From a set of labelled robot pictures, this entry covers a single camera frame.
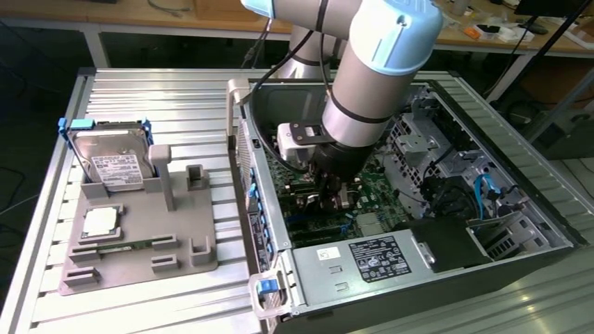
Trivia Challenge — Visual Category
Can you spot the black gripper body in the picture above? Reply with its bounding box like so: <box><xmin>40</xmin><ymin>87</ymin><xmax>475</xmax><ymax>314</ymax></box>
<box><xmin>310</xmin><ymin>141</ymin><xmax>372</xmax><ymax>182</ymax></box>

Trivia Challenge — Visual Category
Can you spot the green motherboard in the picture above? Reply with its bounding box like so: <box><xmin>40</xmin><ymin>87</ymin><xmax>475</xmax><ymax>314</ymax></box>
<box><xmin>263</xmin><ymin>152</ymin><xmax>419</xmax><ymax>248</ymax></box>

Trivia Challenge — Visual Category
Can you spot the silver chipset heatsink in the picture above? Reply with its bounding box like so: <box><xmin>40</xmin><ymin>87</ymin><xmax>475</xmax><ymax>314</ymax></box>
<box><xmin>355</xmin><ymin>212</ymin><xmax>387</xmax><ymax>234</ymax></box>

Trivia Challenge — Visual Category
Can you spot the silver disk bay cage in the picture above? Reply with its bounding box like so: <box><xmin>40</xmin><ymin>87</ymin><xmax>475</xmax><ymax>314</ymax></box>
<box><xmin>384</xmin><ymin>113</ymin><xmax>470</xmax><ymax>182</ymax></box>

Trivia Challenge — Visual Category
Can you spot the grey power supply unit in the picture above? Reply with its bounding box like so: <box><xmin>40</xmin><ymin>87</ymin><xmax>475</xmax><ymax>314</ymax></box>
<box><xmin>290</xmin><ymin>228</ymin><xmax>441</xmax><ymax>308</ymax></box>

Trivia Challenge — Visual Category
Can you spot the black plastic shroud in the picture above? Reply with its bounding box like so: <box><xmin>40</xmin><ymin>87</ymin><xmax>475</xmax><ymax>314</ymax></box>
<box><xmin>407</xmin><ymin>216</ymin><xmax>495</xmax><ymax>273</ymax></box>

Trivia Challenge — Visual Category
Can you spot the open black PC case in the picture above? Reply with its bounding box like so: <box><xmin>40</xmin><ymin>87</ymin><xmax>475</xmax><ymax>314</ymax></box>
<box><xmin>227</xmin><ymin>78</ymin><xmax>589</xmax><ymax>319</ymax></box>

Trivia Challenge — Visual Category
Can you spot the grey parts rack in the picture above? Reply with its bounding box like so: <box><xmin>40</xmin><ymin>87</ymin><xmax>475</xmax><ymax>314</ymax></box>
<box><xmin>57</xmin><ymin>144</ymin><xmax>220</xmax><ymax>296</ymax></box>

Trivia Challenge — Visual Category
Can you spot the green RAM stick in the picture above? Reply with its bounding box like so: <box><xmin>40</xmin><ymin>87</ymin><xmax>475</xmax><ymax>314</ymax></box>
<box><xmin>95</xmin><ymin>239</ymin><xmax>155</xmax><ymax>253</ymax></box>

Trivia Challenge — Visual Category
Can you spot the silver hard disk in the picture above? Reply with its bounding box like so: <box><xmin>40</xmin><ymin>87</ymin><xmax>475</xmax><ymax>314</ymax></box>
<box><xmin>72</xmin><ymin>130</ymin><xmax>155</xmax><ymax>193</ymax></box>

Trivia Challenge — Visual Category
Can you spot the black equipment box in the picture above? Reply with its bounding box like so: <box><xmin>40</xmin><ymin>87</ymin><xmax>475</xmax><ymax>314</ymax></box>
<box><xmin>542</xmin><ymin>113</ymin><xmax>594</xmax><ymax>159</ymax></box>

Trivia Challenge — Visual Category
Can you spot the silver CPU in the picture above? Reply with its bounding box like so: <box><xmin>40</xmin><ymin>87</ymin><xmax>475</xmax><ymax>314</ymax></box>
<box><xmin>83</xmin><ymin>208</ymin><xmax>123</xmax><ymax>234</ymax></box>

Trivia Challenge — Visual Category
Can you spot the hard disk drive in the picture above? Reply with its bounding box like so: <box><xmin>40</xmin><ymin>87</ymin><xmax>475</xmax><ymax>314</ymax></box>
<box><xmin>57</xmin><ymin>117</ymin><xmax>155</xmax><ymax>182</ymax></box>

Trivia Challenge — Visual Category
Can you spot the black monitor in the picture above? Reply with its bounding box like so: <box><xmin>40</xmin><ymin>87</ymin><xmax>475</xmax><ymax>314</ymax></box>
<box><xmin>514</xmin><ymin>0</ymin><xmax>594</xmax><ymax>34</ymax></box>

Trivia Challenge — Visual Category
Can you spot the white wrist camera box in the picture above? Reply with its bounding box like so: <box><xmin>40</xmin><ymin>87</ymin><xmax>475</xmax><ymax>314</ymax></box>
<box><xmin>276</xmin><ymin>120</ymin><xmax>336</xmax><ymax>172</ymax></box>

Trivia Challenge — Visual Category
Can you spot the black wire bundle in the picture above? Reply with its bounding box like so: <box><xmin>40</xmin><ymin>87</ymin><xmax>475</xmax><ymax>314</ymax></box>
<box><xmin>419</xmin><ymin>173</ymin><xmax>474</xmax><ymax>218</ymax></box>

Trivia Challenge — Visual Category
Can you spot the translucent grey case handle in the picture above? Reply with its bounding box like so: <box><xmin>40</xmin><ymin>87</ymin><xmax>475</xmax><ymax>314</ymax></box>
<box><xmin>227</xmin><ymin>78</ymin><xmax>255</xmax><ymax>105</ymax></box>
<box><xmin>248</xmin><ymin>271</ymin><xmax>298</xmax><ymax>319</ymax></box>

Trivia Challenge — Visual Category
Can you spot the blue SATA wire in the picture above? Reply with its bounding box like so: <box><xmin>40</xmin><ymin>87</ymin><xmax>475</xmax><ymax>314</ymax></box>
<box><xmin>474</xmin><ymin>173</ymin><xmax>501</xmax><ymax>222</ymax></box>

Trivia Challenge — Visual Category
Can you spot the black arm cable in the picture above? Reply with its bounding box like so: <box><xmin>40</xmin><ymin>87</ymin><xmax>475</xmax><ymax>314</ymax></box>
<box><xmin>240</xmin><ymin>17</ymin><xmax>336</xmax><ymax>175</ymax></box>

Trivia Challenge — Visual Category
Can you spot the wooden desk white frame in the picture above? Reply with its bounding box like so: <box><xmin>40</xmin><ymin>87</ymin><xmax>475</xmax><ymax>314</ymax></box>
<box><xmin>434</xmin><ymin>0</ymin><xmax>594</xmax><ymax>102</ymax></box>
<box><xmin>0</xmin><ymin>0</ymin><xmax>298</xmax><ymax>67</ymax></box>

